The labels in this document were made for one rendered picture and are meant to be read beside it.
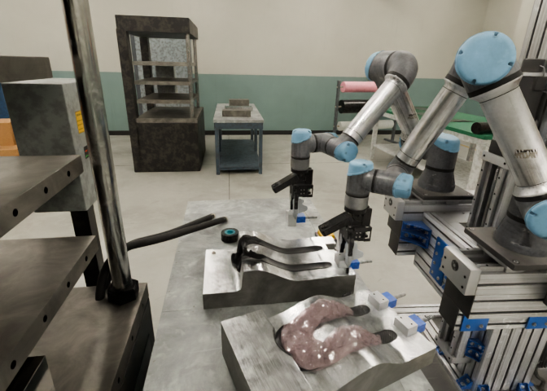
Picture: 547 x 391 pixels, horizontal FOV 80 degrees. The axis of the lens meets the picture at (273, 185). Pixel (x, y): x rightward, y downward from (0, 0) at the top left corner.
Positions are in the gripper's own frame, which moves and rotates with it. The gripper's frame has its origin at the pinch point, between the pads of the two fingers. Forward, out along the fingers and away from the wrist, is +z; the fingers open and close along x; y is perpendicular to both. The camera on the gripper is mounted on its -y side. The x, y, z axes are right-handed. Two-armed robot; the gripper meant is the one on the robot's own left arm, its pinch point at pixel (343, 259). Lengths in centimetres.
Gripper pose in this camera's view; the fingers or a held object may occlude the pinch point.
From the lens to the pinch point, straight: 118.6
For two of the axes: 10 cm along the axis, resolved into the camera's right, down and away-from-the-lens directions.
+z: -0.3, 9.4, 3.5
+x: -1.5, -3.5, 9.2
